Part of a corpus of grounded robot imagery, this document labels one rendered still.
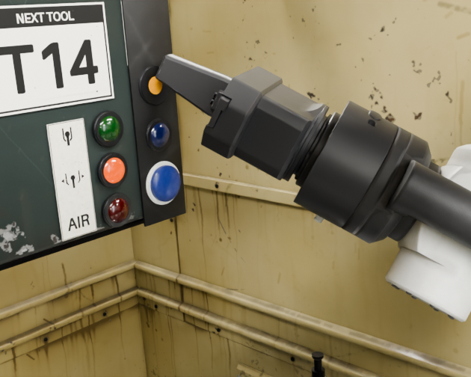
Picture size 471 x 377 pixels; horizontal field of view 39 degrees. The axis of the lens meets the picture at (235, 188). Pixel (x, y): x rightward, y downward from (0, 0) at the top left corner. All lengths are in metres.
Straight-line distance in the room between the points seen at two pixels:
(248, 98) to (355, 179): 0.09
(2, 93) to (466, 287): 0.34
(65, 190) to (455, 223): 0.27
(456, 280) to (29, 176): 0.31
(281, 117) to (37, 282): 1.33
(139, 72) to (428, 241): 0.25
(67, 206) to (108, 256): 1.34
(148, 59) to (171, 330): 1.40
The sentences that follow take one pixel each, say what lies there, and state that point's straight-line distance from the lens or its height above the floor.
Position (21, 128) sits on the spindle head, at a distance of 0.48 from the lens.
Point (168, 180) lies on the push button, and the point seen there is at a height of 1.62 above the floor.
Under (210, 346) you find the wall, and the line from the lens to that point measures 1.77.
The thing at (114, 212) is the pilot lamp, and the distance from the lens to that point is 0.52.
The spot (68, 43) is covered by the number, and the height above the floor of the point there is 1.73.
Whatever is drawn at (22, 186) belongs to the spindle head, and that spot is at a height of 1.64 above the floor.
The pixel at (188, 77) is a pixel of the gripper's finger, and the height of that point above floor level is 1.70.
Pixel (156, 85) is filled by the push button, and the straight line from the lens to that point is 0.54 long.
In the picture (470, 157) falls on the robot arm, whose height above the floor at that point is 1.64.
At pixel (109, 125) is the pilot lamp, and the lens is 0.51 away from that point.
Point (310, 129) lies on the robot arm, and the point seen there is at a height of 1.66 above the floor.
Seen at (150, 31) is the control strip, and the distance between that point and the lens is 0.54.
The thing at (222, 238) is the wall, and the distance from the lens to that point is 1.60.
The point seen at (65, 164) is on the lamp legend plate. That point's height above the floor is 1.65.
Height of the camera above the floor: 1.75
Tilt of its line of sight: 15 degrees down
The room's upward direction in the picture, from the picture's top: 4 degrees counter-clockwise
